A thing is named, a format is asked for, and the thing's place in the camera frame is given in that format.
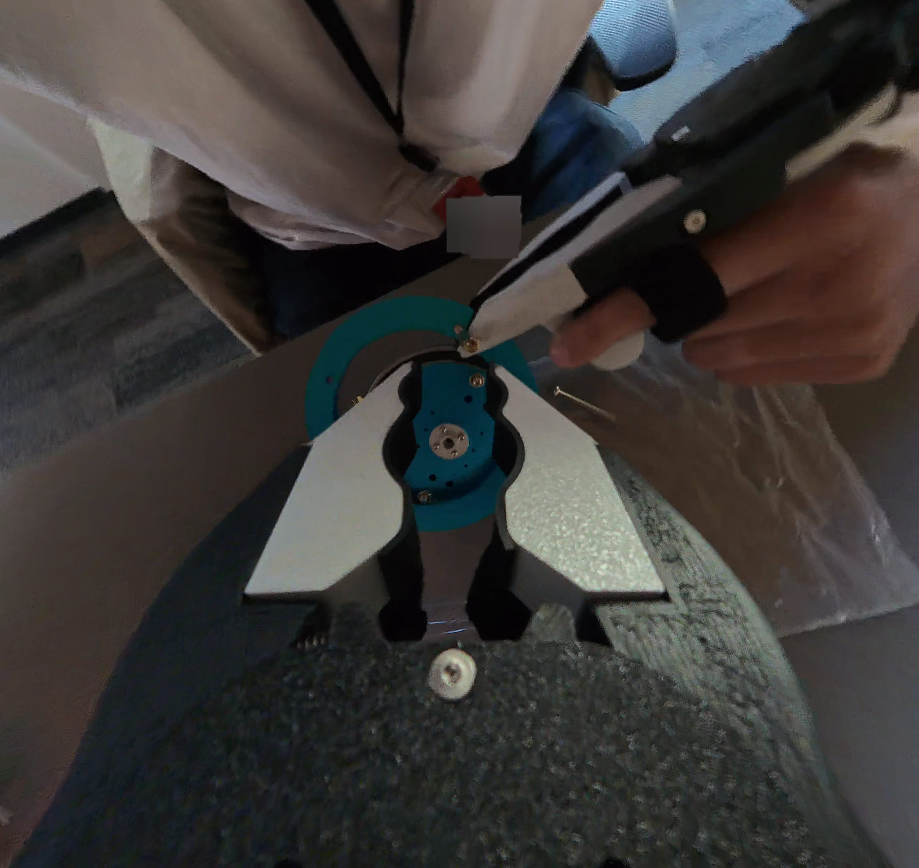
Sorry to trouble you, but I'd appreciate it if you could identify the black chair armrest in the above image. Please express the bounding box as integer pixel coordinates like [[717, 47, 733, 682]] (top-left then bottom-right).
[[589, 0, 679, 90]]

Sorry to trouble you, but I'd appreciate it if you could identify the long steel screw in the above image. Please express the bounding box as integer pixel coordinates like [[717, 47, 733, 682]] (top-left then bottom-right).
[[554, 386, 617, 420]]

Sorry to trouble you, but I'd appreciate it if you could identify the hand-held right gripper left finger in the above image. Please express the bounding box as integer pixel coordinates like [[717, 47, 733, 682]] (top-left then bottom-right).
[[243, 367, 417, 607]]

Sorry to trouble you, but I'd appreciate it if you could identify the grey desk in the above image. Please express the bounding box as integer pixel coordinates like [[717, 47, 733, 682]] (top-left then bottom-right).
[[0, 258, 919, 868]]

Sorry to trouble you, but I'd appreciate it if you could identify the person's left hand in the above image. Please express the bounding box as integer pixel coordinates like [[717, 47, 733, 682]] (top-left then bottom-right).
[[551, 143, 919, 386]]

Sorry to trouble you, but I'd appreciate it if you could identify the red id badge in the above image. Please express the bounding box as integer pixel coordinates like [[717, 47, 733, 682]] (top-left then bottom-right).
[[434, 175, 478, 219]]

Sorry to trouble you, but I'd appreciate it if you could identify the clear plastic bag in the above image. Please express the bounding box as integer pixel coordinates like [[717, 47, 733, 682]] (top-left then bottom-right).
[[424, 340, 919, 641]]

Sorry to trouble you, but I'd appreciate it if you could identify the blue round metal turntable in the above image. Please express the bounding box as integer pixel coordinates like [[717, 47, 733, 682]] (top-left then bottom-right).
[[305, 296, 539, 532]]

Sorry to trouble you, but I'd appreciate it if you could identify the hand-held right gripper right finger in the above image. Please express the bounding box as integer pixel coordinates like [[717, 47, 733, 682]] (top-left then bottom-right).
[[492, 366, 669, 625]]

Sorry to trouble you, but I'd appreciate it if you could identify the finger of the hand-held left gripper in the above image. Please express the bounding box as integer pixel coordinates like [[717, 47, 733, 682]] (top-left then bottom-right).
[[470, 172, 634, 307], [458, 178, 679, 359]]

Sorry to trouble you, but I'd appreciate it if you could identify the person's beige shirt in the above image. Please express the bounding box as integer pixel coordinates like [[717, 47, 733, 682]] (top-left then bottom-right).
[[0, 0, 633, 356]]

